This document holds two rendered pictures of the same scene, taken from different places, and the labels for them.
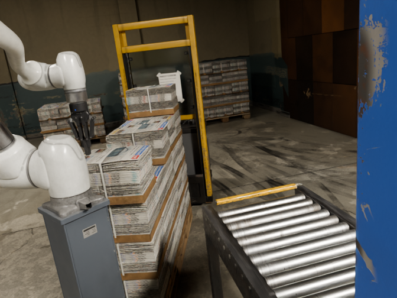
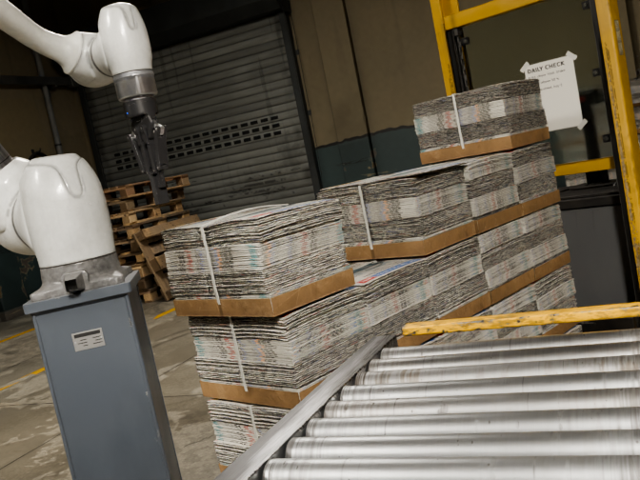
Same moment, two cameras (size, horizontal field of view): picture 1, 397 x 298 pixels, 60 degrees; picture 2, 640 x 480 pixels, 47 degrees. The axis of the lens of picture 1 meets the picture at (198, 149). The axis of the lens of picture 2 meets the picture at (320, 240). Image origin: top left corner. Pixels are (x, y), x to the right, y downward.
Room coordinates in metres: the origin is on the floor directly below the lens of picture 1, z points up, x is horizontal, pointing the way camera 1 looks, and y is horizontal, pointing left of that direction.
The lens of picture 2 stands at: (0.37, -0.80, 1.16)
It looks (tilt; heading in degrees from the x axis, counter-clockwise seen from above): 6 degrees down; 38
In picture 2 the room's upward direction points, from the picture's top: 11 degrees counter-clockwise
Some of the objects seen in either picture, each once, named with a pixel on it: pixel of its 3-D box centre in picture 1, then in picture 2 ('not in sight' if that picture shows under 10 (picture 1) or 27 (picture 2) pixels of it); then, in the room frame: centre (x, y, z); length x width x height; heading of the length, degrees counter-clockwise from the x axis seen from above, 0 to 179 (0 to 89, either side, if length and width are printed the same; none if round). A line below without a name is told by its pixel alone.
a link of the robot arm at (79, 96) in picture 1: (76, 96); (135, 88); (1.50, 0.50, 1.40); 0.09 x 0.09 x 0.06
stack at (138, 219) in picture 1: (147, 222); (401, 391); (2.20, 0.42, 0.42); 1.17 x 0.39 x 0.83; 173
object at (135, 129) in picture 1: (140, 128); (393, 175); (2.33, 0.38, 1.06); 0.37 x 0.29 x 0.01; 85
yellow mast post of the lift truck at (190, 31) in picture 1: (198, 111); (624, 148); (3.31, -0.05, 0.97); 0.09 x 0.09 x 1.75; 83
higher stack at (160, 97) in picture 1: (162, 159); (504, 263); (2.92, 0.33, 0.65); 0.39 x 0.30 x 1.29; 83
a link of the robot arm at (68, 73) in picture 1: (68, 70); (122, 40); (1.50, 0.51, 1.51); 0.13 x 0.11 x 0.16; 77
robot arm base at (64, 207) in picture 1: (74, 198); (80, 273); (1.25, 0.50, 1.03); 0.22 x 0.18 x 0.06; 45
